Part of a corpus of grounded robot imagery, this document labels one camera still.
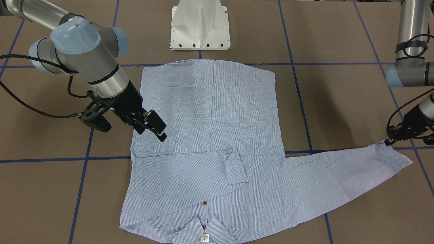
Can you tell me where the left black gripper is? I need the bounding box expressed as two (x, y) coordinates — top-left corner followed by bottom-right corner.
(384, 105), (434, 146)

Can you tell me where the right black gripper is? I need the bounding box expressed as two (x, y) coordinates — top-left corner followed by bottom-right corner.
(112, 81), (167, 142)

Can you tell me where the light blue striped shirt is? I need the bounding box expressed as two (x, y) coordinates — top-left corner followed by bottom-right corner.
(120, 59), (412, 244)

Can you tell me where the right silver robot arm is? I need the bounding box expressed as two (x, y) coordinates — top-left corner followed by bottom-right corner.
(1, 0), (167, 142)

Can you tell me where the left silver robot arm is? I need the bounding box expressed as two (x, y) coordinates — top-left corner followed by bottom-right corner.
(385, 0), (434, 146)

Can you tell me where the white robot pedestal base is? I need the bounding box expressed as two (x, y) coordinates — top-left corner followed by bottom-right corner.
(170, 0), (231, 51)

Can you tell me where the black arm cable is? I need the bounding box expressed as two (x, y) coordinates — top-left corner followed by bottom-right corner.
(0, 54), (89, 120)

